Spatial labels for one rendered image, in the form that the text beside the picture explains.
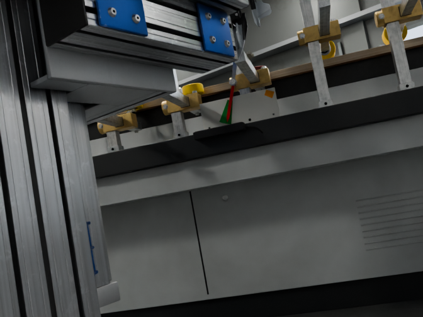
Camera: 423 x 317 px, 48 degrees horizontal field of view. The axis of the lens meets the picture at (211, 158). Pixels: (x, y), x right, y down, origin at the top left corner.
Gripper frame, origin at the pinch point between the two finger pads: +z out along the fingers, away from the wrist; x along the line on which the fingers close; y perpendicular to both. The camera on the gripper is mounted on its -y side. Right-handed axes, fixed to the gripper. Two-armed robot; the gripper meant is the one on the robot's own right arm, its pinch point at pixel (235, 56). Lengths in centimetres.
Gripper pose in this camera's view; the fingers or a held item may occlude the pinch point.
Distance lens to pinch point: 126.8
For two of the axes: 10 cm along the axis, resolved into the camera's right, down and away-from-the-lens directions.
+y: -2.3, -0.5, -9.7
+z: 1.8, 9.8, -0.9
